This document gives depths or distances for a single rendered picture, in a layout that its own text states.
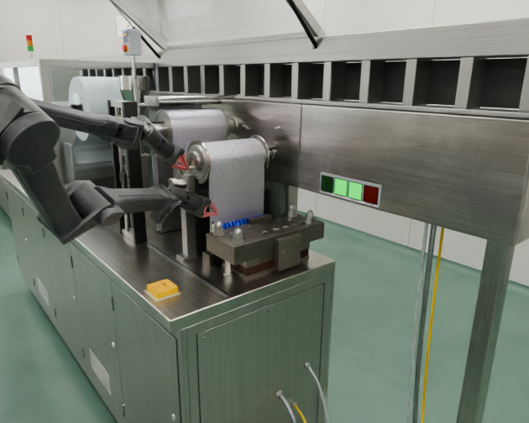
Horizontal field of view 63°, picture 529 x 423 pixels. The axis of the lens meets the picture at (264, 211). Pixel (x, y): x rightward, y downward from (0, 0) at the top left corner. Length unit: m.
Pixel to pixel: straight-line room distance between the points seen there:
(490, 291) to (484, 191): 0.36
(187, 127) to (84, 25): 5.58
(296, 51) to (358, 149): 0.42
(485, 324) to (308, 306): 0.56
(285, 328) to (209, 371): 0.30
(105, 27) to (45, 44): 0.88
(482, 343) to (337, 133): 0.78
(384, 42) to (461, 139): 0.36
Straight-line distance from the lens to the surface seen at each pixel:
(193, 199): 1.42
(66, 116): 1.32
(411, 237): 4.20
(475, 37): 1.22
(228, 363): 1.43
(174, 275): 1.48
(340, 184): 1.45
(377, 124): 1.35
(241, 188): 1.54
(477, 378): 1.59
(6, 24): 6.92
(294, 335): 1.58
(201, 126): 1.70
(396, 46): 1.33
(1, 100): 0.64
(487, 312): 1.48
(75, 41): 7.11
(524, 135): 1.16
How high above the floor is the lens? 1.52
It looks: 17 degrees down
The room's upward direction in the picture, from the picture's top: 1 degrees clockwise
